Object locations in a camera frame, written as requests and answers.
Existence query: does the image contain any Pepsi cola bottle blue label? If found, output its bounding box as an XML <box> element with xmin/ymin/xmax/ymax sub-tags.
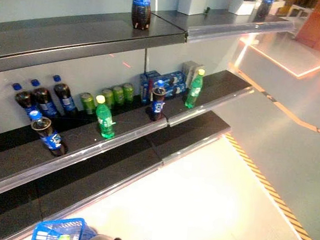
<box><xmin>25</xmin><ymin>110</ymin><xmax>71</xmax><ymax>158</ymax></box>
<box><xmin>130</xmin><ymin>0</ymin><xmax>153</xmax><ymax>31</ymax></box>
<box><xmin>148</xmin><ymin>79</ymin><xmax>168</xmax><ymax>123</ymax></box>
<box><xmin>27</xmin><ymin>78</ymin><xmax>61</xmax><ymax>118</ymax></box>
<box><xmin>49</xmin><ymin>74</ymin><xmax>80</xmax><ymax>116</ymax></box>
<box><xmin>253</xmin><ymin>0</ymin><xmax>276</xmax><ymax>24</ymax></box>
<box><xmin>9</xmin><ymin>82</ymin><xmax>41</xmax><ymax>122</ymax></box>

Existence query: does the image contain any blue plastic shopping basket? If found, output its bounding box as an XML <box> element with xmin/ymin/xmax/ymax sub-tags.
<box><xmin>30</xmin><ymin>214</ymin><xmax>99</xmax><ymax>240</ymax></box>

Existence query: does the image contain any green drink can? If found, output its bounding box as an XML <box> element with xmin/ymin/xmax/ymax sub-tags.
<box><xmin>111</xmin><ymin>85</ymin><xmax>125</xmax><ymax>105</ymax></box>
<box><xmin>78</xmin><ymin>92</ymin><xmax>98</xmax><ymax>116</ymax></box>
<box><xmin>100</xmin><ymin>88</ymin><xmax>116</xmax><ymax>110</ymax></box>
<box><xmin>121</xmin><ymin>82</ymin><xmax>136</xmax><ymax>105</ymax></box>

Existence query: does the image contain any blue Oreo cookie box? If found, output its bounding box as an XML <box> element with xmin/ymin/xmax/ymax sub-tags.
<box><xmin>164</xmin><ymin>81</ymin><xmax>187</xmax><ymax>99</ymax></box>
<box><xmin>147</xmin><ymin>69</ymin><xmax>162</xmax><ymax>90</ymax></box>
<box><xmin>158</xmin><ymin>70</ymin><xmax>187</xmax><ymax>87</ymax></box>
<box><xmin>138</xmin><ymin>72</ymin><xmax>153</xmax><ymax>107</ymax></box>

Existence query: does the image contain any green Sprite bottle yellow cap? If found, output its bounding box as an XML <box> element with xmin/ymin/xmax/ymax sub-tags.
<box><xmin>92</xmin><ymin>94</ymin><xmax>119</xmax><ymax>140</ymax></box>
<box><xmin>184</xmin><ymin>67</ymin><xmax>207</xmax><ymax>110</ymax></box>

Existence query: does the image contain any grey carton box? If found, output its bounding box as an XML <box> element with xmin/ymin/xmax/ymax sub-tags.
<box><xmin>181</xmin><ymin>60</ymin><xmax>207</xmax><ymax>88</ymax></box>

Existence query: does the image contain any black shelf board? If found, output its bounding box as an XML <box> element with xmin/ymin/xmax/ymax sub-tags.
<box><xmin>0</xmin><ymin>3</ymin><xmax>190</xmax><ymax>88</ymax></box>
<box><xmin>148</xmin><ymin>2</ymin><xmax>299</xmax><ymax>51</ymax></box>
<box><xmin>0</xmin><ymin>85</ymin><xmax>171</xmax><ymax>209</ymax></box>
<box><xmin>159</xmin><ymin>65</ymin><xmax>257</xmax><ymax>134</ymax></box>

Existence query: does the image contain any black shelf base plinth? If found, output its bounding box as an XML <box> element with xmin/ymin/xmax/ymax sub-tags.
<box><xmin>0</xmin><ymin>95</ymin><xmax>232</xmax><ymax>240</ymax></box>

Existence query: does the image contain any white box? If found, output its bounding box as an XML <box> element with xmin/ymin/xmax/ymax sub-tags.
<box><xmin>227</xmin><ymin>0</ymin><xmax>258</xmax><ymax>17</ymax></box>
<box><xmin>177</xmin><ymin>0</ymin><xmax>208</xmax><ymax>17</ymax></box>

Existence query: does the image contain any yellow black hazard tape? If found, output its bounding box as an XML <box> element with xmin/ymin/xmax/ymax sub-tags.
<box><xmin>216</xmin><ymin>132</ymin><xmax>320</xmax><ymax>240</ymax></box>

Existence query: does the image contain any grey shelf upright post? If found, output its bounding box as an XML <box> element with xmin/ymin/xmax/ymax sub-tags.
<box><xmin>142</xmin><ymin>48</ymin><xmax>150</xmax><ymax>73</ymax></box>

